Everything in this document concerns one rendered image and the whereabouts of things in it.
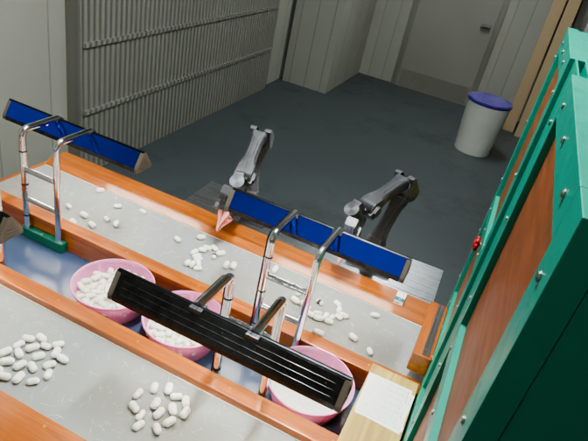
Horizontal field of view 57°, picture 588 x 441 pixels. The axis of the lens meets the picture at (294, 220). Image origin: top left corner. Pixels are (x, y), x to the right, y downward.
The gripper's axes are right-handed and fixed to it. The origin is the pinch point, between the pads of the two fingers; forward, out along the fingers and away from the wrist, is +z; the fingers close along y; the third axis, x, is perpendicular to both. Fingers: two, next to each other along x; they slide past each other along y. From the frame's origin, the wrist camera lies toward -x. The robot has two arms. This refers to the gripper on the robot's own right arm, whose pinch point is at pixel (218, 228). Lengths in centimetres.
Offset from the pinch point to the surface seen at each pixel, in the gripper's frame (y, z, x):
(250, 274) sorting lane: 19.6, 10.9, 1.7
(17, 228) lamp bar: -24, 38, -63
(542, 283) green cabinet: 89, 31, -142
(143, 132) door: -167, -95, 168
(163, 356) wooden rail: 19, 51, -34
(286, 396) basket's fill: 55, 45, -25
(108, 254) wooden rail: -26.4, 27.9, -13.5
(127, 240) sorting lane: -27.8, 19.2, -5.3
